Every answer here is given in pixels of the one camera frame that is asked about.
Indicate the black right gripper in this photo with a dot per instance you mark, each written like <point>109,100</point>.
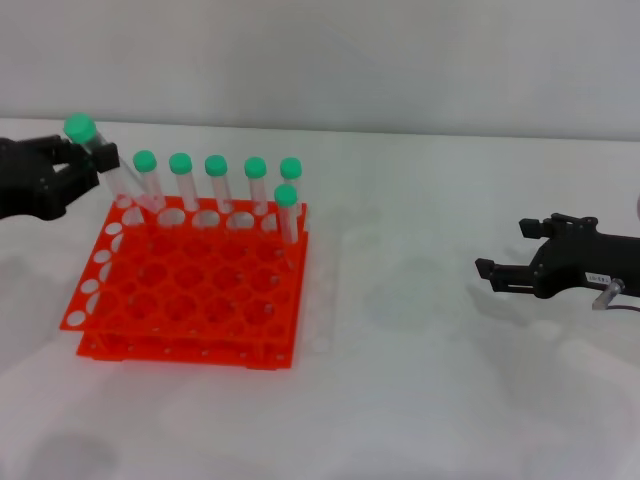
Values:
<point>580,265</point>

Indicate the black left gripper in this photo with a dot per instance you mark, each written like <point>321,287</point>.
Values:
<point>22,185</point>

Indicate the orange test tube rack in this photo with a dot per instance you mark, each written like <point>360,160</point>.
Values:
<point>210,300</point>

